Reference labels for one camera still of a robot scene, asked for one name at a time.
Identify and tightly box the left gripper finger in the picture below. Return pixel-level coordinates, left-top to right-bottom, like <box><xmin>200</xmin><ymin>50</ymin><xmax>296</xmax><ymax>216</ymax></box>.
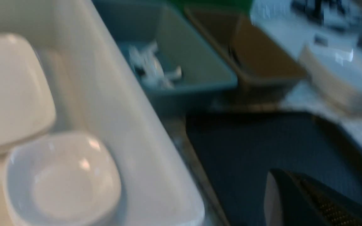
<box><xmin>263</xmin><ymin>168</ymin><xmax>362</xmax><ymax>226</ymax></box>

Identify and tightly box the white soup spoon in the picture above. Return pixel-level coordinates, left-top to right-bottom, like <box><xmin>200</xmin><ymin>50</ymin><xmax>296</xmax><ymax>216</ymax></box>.
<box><xmin>128</xmin><ymin>40</ymin><xmax>183</xmax><ymax>89</ymax></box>

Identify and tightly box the small white bowl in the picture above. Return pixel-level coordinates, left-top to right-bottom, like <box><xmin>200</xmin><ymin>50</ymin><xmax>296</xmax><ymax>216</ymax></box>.
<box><xmin>3</xmin><ymin>131</ymin><xmax>122</xmax><ymax>226</ymax></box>

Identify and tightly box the white rice plate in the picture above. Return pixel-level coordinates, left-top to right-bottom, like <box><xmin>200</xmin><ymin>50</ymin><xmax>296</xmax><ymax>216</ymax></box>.
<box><xmin>0</xmin><ymin>33</ymin><xmax>57</xmax><ymax>155</ymax></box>

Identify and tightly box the black serving tray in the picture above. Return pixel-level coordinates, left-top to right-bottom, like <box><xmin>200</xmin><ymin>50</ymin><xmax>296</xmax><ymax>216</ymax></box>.
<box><xmin>186</xmin><ymin>112</ymin><xmax>362</xmax><ymax>226</ymax></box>

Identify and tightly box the brown plastic bin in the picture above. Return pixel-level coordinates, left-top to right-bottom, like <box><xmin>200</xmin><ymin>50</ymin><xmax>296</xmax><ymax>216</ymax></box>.
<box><xmin>184</xmin><ymin>4</ymin><xmax>307</xmax><ymax>103</ymax></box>

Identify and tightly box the stack of white plates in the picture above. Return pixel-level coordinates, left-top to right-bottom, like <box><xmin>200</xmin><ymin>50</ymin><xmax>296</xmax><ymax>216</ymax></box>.
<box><xmin>298</xmin><ymin>43</ymin><xmax>362</xmax><ymax>114</ymax></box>

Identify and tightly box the blue plastic bin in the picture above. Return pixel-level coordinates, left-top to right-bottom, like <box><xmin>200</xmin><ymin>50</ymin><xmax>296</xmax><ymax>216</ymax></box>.
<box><xmin>93</xmin><ymin>0</ymin><xmax>238</xmax><ymax>117</ymax></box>

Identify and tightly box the large white plastic bin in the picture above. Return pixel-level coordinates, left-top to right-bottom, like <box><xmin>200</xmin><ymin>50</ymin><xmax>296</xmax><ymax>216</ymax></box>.
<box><xmin>0</xmin><ymin>0</ymin><xmax>205</xmax><ymax>226</ymax></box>

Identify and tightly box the green cloth backdrop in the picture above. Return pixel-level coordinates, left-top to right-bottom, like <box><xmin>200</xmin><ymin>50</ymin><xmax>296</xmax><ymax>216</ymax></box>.
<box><xmin>168</xmin><ymin>0</ymin><xmax>255</xmax><ymax>14</ymax></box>

